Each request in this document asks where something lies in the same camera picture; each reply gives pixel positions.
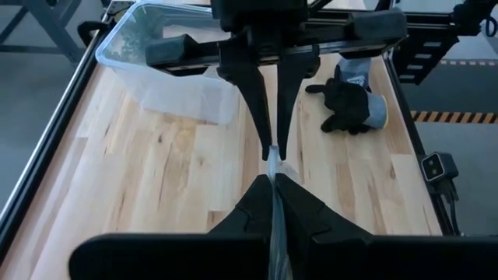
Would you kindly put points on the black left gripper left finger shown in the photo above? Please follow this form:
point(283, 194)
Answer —
point(186, 256)

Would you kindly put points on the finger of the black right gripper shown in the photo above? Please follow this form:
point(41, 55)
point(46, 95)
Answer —
point(292, 85)
point(249, 89)

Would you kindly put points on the black table-level camera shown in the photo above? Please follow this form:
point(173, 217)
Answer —
point(437, 167)

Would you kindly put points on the clear plastic bag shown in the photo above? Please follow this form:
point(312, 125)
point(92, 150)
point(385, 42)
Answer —
point(278, 233)

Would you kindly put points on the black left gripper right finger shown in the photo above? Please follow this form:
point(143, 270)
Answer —
point(369, 256)

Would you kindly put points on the black grey work glove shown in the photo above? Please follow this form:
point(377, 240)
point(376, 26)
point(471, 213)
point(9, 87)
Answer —
point(346, 101)

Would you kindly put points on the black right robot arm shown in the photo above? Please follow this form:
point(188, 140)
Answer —
point(424, 54)

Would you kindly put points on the clear plastic container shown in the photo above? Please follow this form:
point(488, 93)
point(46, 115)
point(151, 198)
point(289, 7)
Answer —
point(175, 93)

